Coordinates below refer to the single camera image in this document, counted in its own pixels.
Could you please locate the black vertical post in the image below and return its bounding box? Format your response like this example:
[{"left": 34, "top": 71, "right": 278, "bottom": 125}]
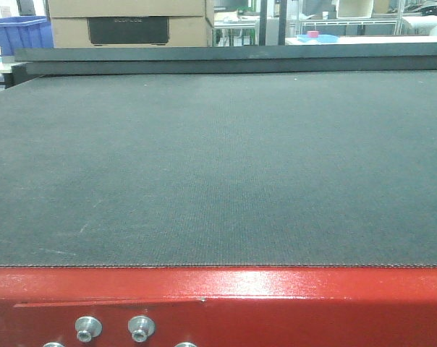
[{"left": 258, "top": 0, "right": 288, "bottom": 46}]

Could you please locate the silver frame bolt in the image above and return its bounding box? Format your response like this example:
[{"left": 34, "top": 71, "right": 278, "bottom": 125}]
[
  {"left": 127, "top": 315, "right": 156, "bottom": 343},
  {"left": 75, "top": 316, "right": 103, "bottom": 343}
]

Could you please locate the left silver frame bolt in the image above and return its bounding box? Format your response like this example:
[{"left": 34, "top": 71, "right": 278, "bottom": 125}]
[{"left": 75, "top": 316, "right": 103, "bottom": 343}]

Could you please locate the small red block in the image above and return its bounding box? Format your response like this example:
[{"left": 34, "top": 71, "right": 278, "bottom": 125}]
[{"left": 307, "top": 30, "right": 319, "bottom": 38}]

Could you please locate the dark green conveyor belt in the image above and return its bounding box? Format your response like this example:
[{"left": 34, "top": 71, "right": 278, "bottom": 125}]
[{"left": 0, "top": 71, "right": 437, "bottom": 267}]

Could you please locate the right silver frame bolt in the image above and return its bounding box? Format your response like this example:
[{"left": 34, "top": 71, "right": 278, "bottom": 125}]
[{"left": 127, "top": 315, "right": 156, "bottom": 343}]

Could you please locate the shallow blue tray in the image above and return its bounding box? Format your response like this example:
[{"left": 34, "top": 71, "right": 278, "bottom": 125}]
[{"left": 296, "top": 34, "right": 339, "bottom": 44}]

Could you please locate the lower cardboard box black label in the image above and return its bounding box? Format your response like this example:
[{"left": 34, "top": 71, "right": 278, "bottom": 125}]
[{"left": 51, "top": 17, "right": 212, "bottom": 48}]

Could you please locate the blue crate background left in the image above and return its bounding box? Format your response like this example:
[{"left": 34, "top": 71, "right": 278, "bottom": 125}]
[{"left": 0, "top": 16, "right": 54, "bottom": 56}]

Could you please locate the white background table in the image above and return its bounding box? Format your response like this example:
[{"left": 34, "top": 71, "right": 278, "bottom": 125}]
[{"left": 286, "top": 35, "right": 437, "bottom": 46}]

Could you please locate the upper cardboard box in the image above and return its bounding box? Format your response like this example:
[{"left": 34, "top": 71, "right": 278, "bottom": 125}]
[{"left": 48, "top": 0, "right": 214, "bottom": 20}]

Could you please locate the white metal shelf rack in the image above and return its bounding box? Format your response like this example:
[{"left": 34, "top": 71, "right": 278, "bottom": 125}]
[{"left": 297, "top": 18, "right": 400, "bottom": 35}]

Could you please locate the dark conveyor far rail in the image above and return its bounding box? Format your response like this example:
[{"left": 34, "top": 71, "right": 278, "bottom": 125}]
[{"left": 14, "top": 41, "right": 437, "bottom": 76}]

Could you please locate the red conveyor frame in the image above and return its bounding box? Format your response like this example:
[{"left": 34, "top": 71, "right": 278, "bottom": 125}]
[{"left": 0, "top": 267, "right": 437, "bottom": 346}]

